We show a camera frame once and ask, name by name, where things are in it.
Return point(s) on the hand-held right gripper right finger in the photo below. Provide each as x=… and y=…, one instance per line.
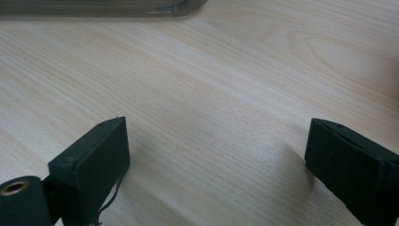
x=354, y=163

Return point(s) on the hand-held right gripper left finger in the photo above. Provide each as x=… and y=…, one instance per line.
x=91, y=169

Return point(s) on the translucent grey storage box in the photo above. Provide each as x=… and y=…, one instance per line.
x=94, y=8

